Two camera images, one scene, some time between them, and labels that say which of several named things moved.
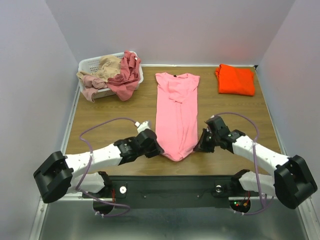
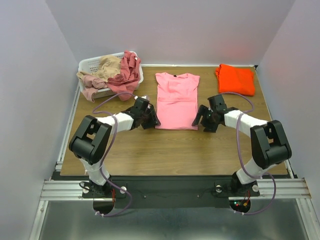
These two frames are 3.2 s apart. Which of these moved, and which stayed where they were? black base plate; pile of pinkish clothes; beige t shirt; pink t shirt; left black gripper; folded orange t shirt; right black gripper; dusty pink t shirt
Moved: pink t shirt; left black gripper; right black gripper
Stayed: black base plate; beige t shirt; folded orange t shirt; pile of pinkish clothes; dusty pink t shirt
